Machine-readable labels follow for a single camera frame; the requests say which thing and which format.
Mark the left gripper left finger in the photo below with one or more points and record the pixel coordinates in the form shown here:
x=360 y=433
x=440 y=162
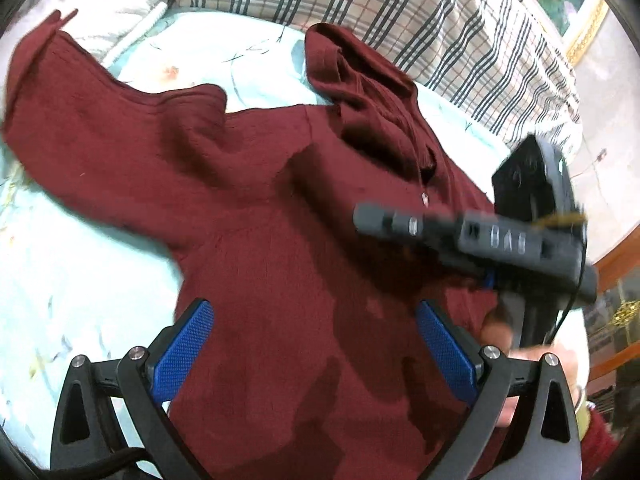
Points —
x=110 y=415

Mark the brown wooden furniture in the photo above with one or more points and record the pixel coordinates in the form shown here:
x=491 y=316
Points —
x=613 y=336

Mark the framed landscape painting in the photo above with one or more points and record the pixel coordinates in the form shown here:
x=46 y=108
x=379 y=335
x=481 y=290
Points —
x=577 y=22

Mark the white folded towel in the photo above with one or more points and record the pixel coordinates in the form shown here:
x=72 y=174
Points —
x=106 y=28

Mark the person's right hand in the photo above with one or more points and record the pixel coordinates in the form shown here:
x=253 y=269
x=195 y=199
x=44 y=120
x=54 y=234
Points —
x=569 y=356

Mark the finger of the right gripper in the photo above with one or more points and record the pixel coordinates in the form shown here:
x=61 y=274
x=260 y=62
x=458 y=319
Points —
x=391 y=224

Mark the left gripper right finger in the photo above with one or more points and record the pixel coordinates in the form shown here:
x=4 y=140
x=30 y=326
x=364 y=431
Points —
x=542 y=442

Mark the dark red knit hoodie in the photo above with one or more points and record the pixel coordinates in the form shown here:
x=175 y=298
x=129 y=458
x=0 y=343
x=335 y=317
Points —
x=314 y=368

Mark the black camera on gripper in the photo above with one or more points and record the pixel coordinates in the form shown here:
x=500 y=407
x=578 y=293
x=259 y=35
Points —
x=533 y=182

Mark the beige plaid quilt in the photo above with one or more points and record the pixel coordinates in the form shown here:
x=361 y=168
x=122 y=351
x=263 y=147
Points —
x=491 y=58

